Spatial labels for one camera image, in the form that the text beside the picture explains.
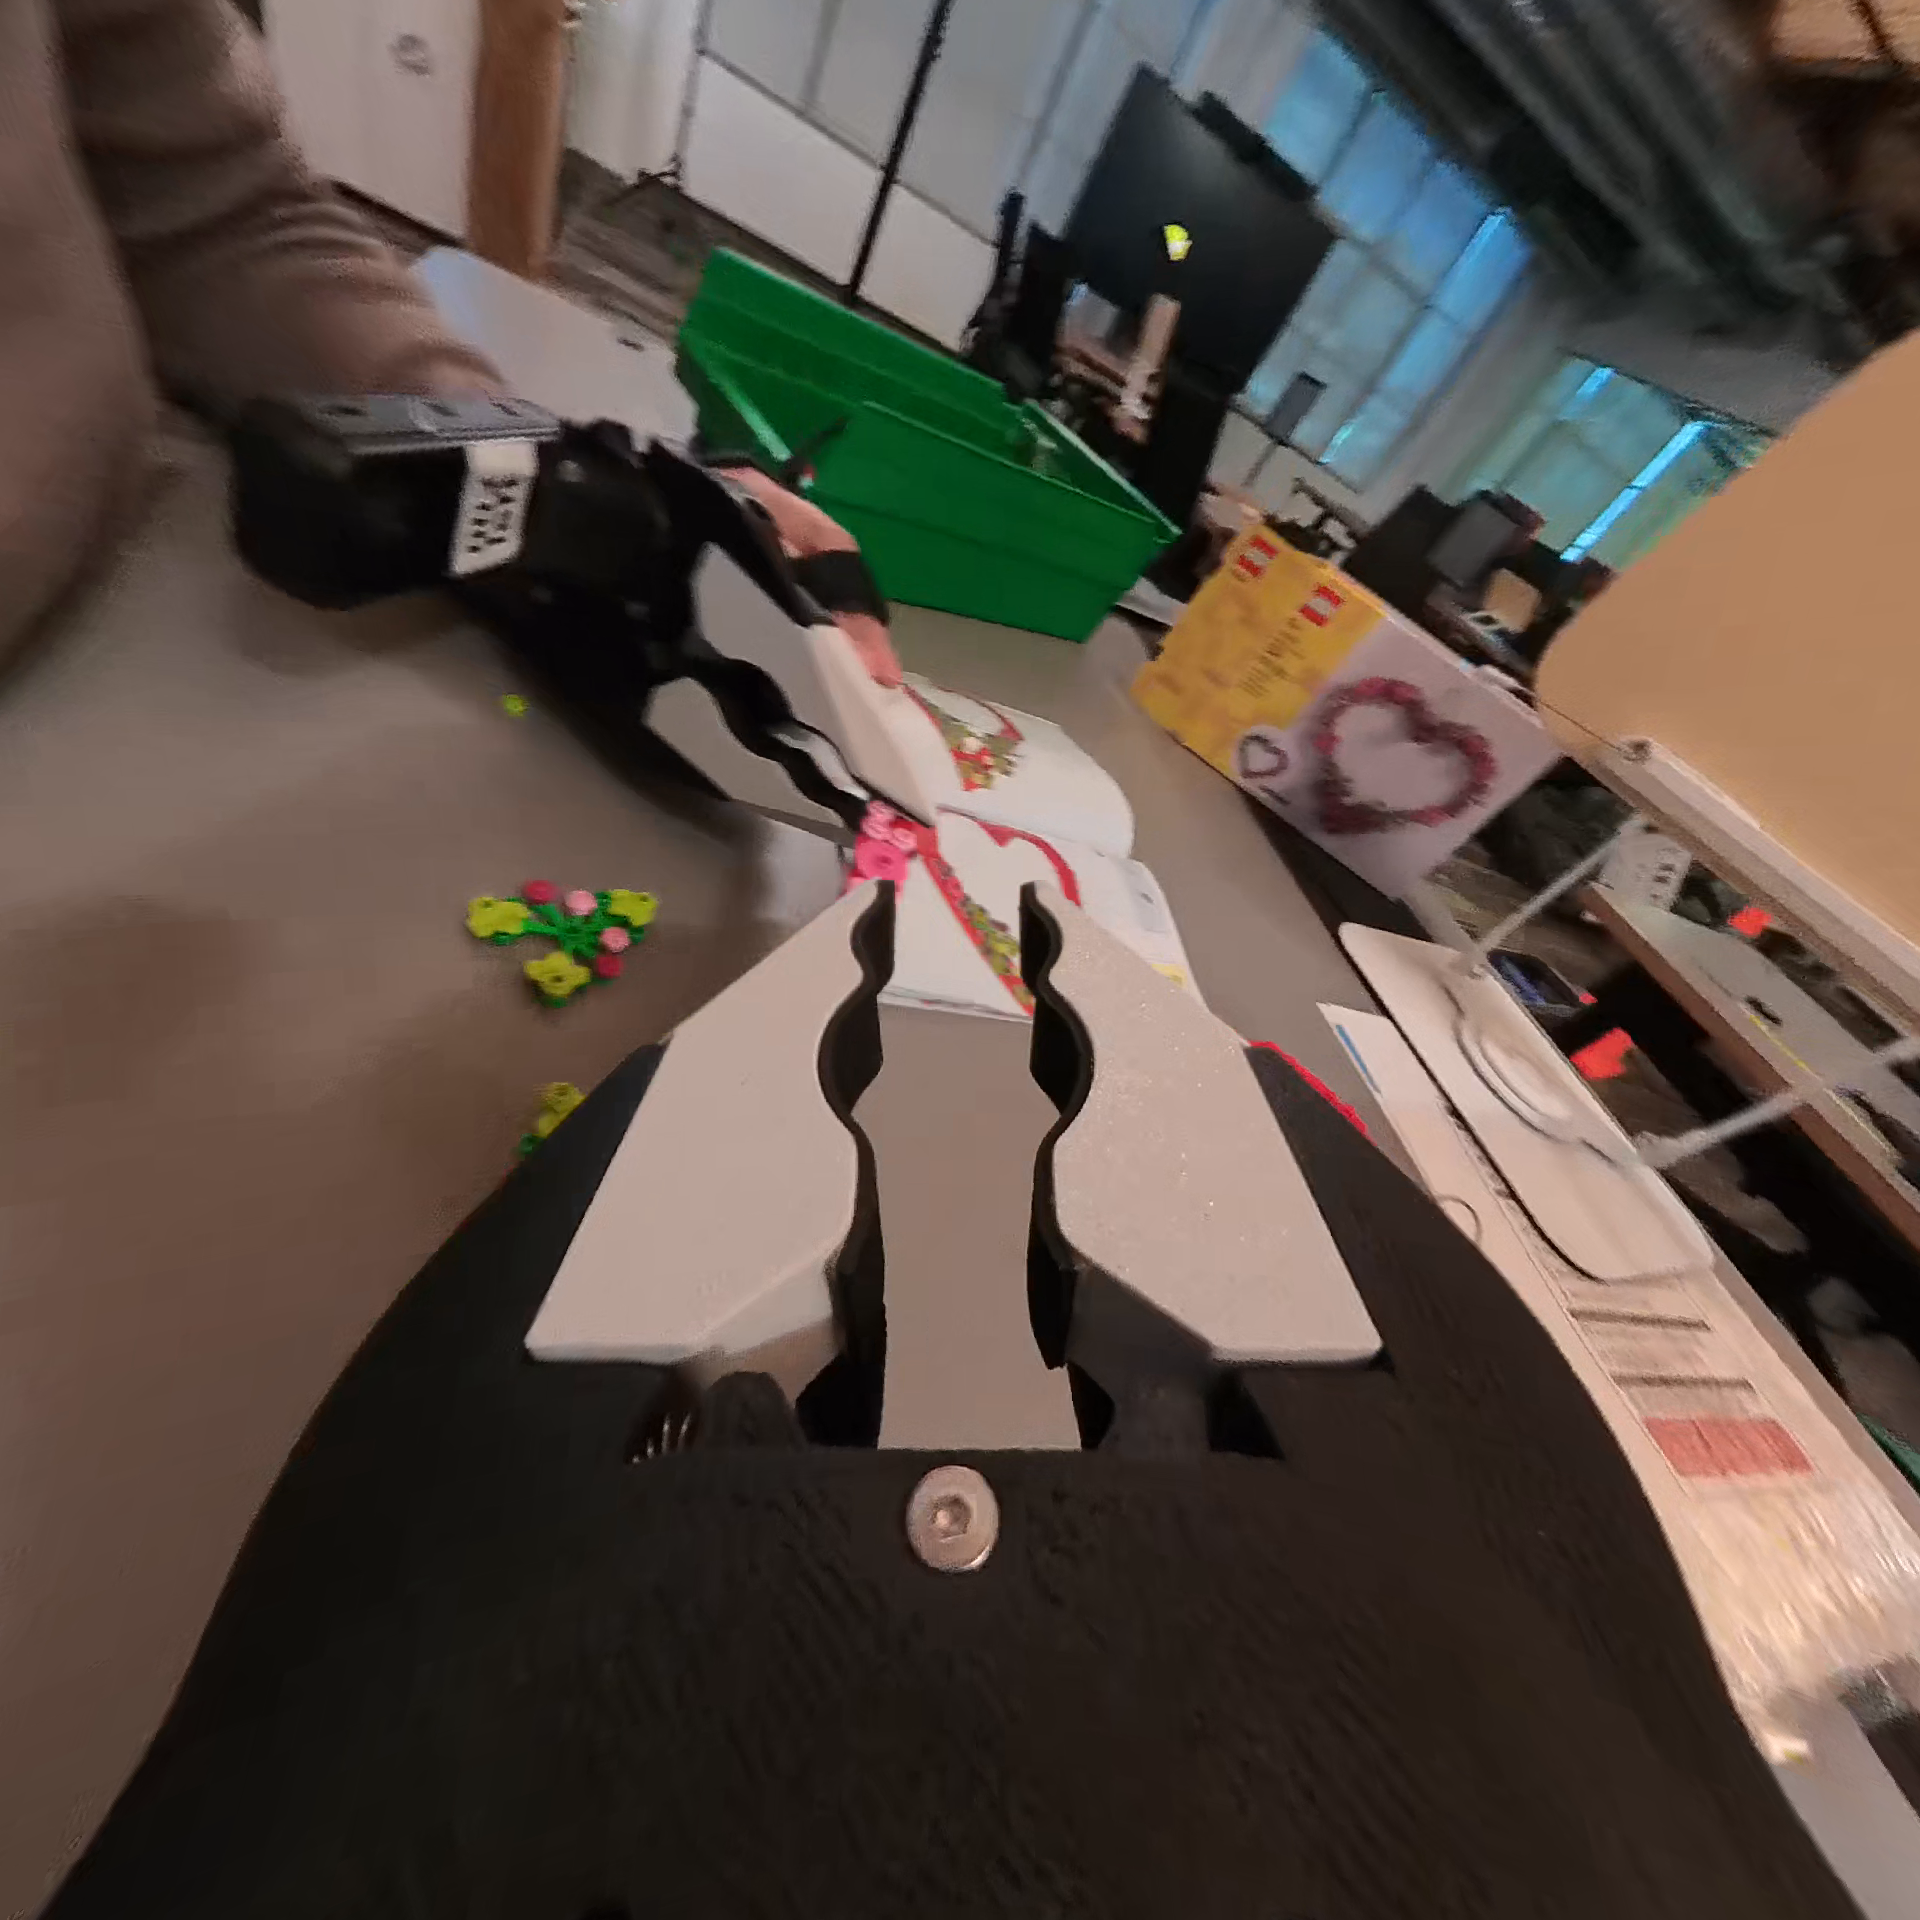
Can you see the open instruction booklet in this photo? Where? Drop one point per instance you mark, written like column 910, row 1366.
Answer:
column 1050, row 811

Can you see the white flat charging device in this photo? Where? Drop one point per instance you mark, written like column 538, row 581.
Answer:
column 1515, row 1080

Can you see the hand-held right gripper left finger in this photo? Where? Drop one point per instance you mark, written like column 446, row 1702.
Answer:
column 704, row 1185

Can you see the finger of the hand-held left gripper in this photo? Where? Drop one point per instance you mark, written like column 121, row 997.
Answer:
column 884, row 721
column 781, row 735

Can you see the plastic-wrapped paper sheet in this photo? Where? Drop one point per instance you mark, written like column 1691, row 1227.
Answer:
column 1695, row 1441

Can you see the yellow and white lego box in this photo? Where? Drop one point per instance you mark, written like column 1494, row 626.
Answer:
column 1350, row 705

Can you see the green plastic bin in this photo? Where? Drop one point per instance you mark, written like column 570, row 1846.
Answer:
column 990, row 524
column 841, row 339

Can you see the white cabinet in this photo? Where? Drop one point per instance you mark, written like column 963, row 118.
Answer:
column 374, row 104

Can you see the person's left forearm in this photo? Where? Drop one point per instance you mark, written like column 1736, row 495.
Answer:
column 254, row 194

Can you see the person's left hand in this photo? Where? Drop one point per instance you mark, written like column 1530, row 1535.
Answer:
column 818, row 528

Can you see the lego flower cluster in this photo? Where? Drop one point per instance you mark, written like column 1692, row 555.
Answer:
column 562, row 931
column 552, row 1113

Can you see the red lego heart assembly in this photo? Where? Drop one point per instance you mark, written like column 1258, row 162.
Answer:
column 889, row 843

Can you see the dark desktop monitor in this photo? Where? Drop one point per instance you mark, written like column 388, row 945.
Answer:
column 1448, row 549

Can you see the black tv screen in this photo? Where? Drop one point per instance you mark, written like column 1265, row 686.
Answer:
column 1201, row 225

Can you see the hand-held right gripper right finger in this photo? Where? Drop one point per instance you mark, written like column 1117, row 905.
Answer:
column 1185, row 1201

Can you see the tan cardboard board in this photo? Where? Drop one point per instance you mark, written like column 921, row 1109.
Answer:
column 1755, row 601

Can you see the black tripod pole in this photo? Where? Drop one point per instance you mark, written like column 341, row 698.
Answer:
column 896, row 143

